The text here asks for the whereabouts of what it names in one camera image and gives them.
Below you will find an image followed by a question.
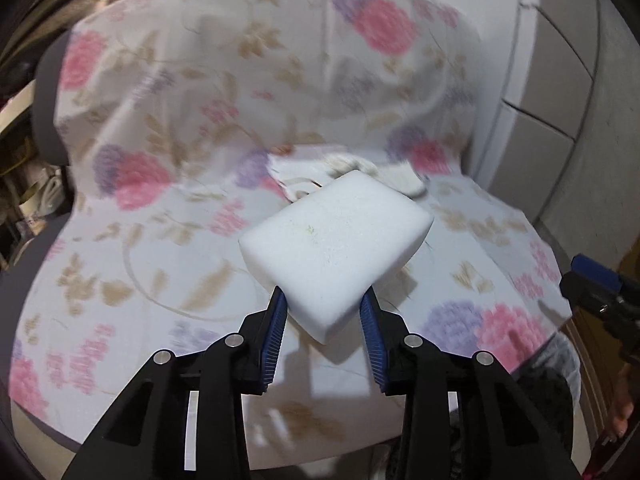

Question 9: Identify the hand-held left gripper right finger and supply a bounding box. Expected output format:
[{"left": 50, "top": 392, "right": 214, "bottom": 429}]
[{"left": 360, "top": 286, "right": 586, "bottom": 480}]

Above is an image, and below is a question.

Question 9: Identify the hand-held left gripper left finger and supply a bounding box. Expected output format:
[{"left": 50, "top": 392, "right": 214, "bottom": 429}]
[{"left": 61, "top": 285, "right": 289, "bottom": 480}]

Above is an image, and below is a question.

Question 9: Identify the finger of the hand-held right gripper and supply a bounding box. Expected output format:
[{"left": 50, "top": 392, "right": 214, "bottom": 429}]
[
  {"left": 571, "top": 254, "right": 640, "bottom": 301},
  {"left": 559, "top": 271, "right": 640, "bottom": 361}
]

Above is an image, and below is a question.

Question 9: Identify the white foam block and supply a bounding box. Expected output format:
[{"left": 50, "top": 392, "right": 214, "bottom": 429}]
[{"left": 238, "top": 170, "right": 435, "bottom": 346}]

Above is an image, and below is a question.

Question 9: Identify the person's right hand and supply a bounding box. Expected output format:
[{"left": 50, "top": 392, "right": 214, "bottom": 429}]
[{"left": 611, "top": 364, "right": 640, "bottom": 437}]

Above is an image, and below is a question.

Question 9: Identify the white crumpled tissue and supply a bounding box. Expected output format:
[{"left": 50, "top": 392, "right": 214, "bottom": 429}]
[{"left": 267, "top": 146, "right": 382, "bottom": 203}]

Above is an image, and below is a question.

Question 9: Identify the white cabinet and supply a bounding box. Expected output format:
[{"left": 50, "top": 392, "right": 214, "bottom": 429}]
[{"left": 470, "top": 0, "right": 640, "bottom": 283}]

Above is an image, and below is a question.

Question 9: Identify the floral printed cloth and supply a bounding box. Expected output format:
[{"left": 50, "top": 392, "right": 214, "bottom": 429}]
[{"left": 7, "top": 0, "right": 573, "bottom": 461}]

